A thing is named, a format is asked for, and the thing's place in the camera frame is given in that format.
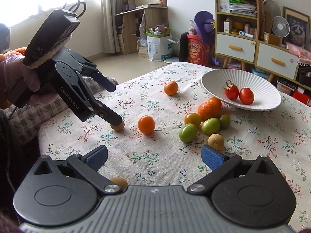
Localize tan longan fruit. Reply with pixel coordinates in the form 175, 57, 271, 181
110, 177, 128, 191
110, 121, 125, 131
208, 134, 225, 150

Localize green oval tomato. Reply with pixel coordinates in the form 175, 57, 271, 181
201, 118, 220, 135

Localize dark green tomato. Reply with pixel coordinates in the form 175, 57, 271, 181
218, 114, 230, 129

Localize orange round tomato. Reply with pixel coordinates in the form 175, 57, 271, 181
138, 115, 155, 135

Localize yellow orange tomato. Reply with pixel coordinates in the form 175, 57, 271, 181
184, 113, 202, 127

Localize large orange mandarin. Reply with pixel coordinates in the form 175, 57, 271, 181
197, 102, 221, 122

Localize small orange mandarin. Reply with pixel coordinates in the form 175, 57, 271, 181
163, 82, 179, 96

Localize large red tomato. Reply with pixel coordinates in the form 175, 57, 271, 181
239, 88, 254, 105

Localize red tomato with stem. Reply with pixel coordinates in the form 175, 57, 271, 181
224, 80, 239, 100

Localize gloved left hand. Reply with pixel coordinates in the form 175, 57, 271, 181
0, 53, 60, 107

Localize white paper shopping bag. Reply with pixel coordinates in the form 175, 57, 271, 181
147, 35, 180, 62

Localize floral tablecloth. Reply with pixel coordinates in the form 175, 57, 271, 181
38, 63, 310, 231

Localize grey curtain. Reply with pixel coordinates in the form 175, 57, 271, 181
101, 0, 120, 54

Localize white ribbed plate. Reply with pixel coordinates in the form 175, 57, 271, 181
201, 69, 281, 111

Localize wooden bookshelf desk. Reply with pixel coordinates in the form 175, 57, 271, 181
115, 0, 169, 54

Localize red printed bag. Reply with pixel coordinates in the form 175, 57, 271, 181
187, 34, 212, 66

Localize red box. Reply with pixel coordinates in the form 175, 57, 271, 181
292, 90, 311, 106

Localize purple plush toy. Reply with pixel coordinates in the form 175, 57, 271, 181
193, 10, 216, 45

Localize pink cloth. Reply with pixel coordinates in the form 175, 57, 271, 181
286, 42, 311, 65

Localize wooden cabinet with drawers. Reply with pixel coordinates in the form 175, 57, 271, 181
215, 0, 310, 90

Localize framed cat picture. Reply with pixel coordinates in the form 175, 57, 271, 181
284, 6, 310, 50

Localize white desk fan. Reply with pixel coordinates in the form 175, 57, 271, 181
271, 16, 290, 46

